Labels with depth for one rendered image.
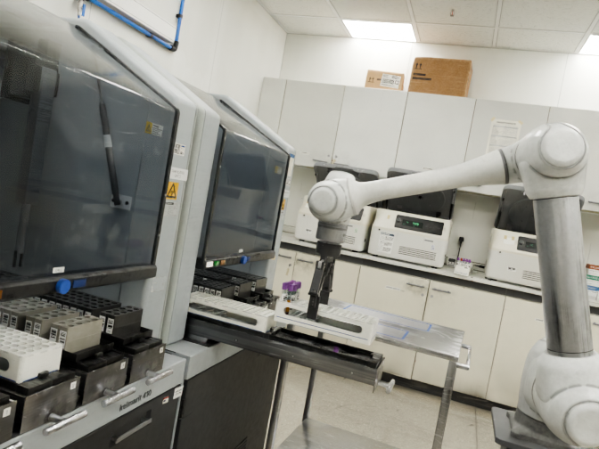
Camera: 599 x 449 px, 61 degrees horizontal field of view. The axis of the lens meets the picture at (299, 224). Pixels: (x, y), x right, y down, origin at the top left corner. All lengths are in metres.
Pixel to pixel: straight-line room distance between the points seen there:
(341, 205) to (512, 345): 2.72
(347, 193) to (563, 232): 0.52
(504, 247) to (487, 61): 1.60
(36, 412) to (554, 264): 1.14
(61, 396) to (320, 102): 3.56
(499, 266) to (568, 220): 2.47
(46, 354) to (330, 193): 0.71
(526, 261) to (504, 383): 0.85
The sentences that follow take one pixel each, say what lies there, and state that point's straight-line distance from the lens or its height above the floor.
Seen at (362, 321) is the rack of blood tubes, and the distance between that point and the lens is 1.48.
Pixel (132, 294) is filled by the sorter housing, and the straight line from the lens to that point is 1.44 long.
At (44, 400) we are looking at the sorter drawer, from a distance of 1.10.
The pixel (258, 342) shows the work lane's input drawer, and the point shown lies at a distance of 1.57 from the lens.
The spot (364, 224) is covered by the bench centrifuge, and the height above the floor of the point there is 1.12.
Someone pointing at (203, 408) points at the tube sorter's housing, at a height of 0.53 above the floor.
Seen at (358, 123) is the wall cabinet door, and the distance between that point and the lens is 4.22.
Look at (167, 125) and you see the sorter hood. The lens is 1.34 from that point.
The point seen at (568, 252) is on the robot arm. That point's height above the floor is 1.22.
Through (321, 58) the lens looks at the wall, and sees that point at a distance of 4.81.
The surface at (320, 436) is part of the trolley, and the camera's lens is 2.29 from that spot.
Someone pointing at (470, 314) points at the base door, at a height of 0.64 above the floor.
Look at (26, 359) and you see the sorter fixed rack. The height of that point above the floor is 0.86.
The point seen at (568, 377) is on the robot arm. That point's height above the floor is 0.94.
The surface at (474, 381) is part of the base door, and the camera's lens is 3.92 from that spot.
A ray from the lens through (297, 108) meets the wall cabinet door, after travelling 4.39.
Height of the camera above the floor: 1.24
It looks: 3 degrees down
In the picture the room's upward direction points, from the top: 10 degrees clockwise
